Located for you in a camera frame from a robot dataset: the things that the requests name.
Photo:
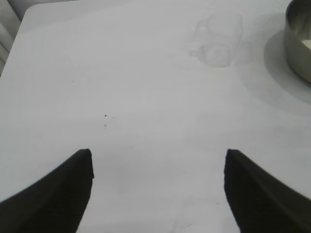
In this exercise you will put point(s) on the stainless steel mixing bowl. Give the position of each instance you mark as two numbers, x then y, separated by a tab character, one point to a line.
296	58

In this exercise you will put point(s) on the white uncooked rice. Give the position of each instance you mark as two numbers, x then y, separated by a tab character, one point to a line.
306	43

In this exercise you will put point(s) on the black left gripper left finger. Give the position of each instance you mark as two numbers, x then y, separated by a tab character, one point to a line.
51	201

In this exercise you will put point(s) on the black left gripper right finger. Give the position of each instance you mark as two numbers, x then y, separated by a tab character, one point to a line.
262	204

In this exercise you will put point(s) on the clear plastic measuring cup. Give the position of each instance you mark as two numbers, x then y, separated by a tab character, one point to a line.
217	38

